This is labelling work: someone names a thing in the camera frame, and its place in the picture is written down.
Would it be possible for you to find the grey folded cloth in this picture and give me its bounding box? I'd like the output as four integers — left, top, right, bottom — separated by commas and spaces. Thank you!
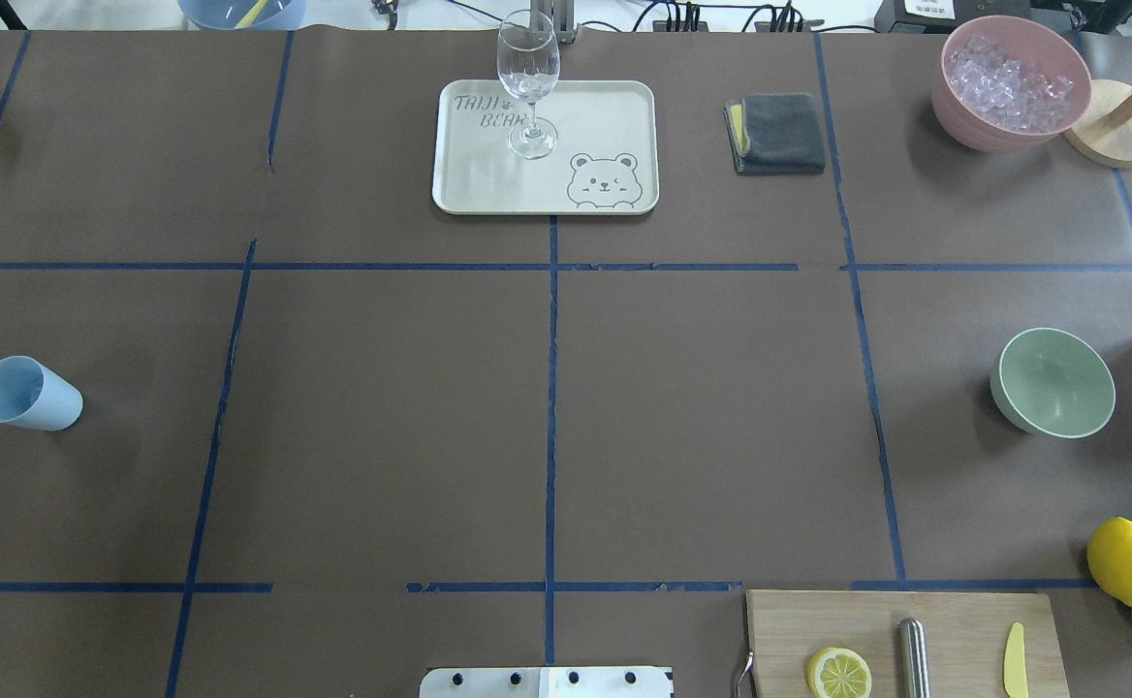
724, 92, 826, 175

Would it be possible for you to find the pink bowl with ice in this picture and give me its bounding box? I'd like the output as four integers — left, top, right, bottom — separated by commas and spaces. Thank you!
932, 15, 1092, 153

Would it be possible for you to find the light blue plastic cup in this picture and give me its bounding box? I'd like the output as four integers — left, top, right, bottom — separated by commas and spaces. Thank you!
0, 355, 83, 431

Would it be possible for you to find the blue bowl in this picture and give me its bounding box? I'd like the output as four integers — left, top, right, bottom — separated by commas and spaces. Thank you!
177, 0, 308, 31

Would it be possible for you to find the green bowl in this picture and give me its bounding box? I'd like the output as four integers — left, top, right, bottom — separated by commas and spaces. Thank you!
989, 327, 1116, 440

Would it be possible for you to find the cream bear tray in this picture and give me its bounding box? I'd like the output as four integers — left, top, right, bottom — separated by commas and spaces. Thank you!
431, 79, 660, 216

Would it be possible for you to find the wooden cutting board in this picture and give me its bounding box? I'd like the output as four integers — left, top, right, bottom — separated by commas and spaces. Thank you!
746, 591, 1070, 697

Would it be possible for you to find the wooden stand base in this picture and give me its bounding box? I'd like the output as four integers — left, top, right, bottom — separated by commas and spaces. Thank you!
1063, 79, 1132, 169

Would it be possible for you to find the whole yellow lemon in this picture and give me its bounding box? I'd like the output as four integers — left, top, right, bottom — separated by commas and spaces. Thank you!
1084, 517, 1132, 607

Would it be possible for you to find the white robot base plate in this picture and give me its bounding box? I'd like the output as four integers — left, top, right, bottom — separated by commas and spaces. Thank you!
419, 664, 676, 697

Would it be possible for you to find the lemon half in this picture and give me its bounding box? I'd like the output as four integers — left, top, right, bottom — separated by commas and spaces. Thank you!
805, 647, 873, 698

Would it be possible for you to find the metal knife handle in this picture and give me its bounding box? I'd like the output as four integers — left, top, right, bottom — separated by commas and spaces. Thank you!
898, 618, 932, 698

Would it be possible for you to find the yellow plastic knife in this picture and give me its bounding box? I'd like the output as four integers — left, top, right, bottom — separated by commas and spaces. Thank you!
1003, 621, 1028, 698

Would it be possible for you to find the clear wine glass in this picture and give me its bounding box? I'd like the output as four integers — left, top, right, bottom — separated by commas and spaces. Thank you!
496, 9, 561, 160

